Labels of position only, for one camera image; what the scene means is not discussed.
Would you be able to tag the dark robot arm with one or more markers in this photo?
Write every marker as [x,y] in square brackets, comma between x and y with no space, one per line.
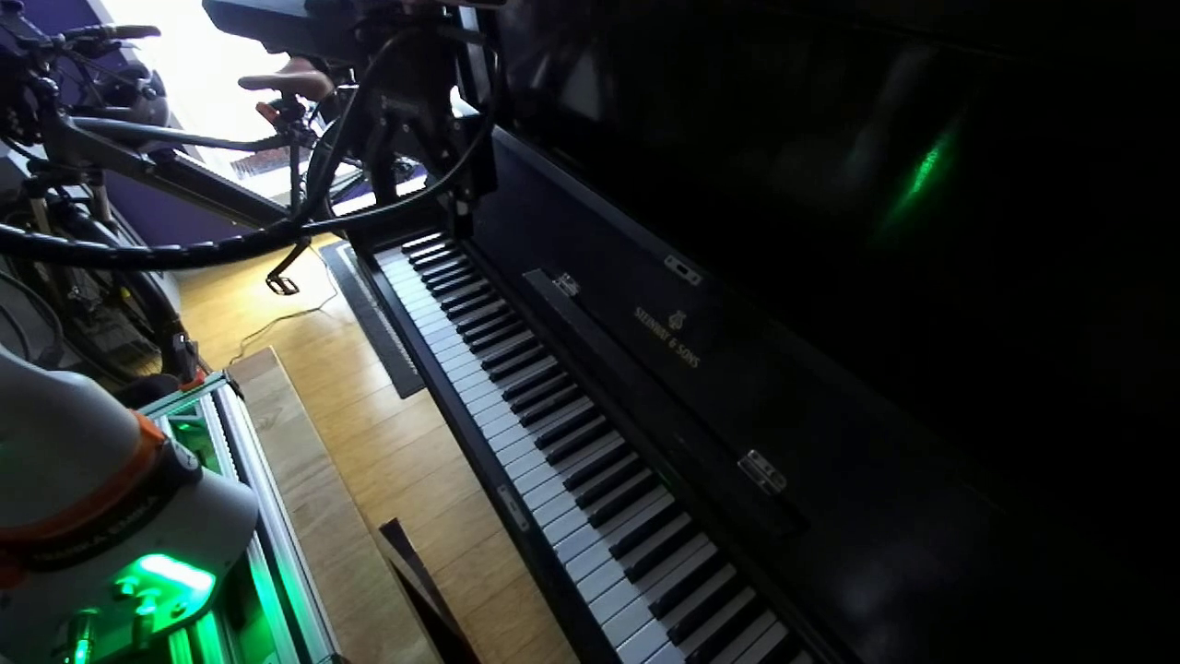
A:
[277,24]

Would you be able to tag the white orange-banded robot base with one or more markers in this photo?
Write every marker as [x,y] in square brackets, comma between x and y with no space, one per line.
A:
[86,480]

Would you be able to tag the black upright piano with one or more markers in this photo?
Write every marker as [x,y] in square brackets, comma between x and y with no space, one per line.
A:
[859,372]

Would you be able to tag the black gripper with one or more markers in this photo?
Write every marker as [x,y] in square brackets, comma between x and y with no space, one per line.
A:
[416,98]

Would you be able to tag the light wooden board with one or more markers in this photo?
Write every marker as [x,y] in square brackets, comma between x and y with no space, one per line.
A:
[314,504]

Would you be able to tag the small black hanging hook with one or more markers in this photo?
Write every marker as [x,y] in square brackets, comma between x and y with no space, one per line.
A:
[286,279]

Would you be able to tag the silver metal frame cart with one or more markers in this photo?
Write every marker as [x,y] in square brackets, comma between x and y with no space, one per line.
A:
[264,579]

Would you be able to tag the black angled bar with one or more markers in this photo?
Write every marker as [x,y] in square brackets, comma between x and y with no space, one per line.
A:
[424,593]

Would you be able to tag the dark grey flat board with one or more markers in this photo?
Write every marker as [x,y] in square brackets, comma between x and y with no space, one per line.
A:
[372,319]

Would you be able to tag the black camera stand gear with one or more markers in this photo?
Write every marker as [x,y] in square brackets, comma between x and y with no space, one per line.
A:
[76,74]

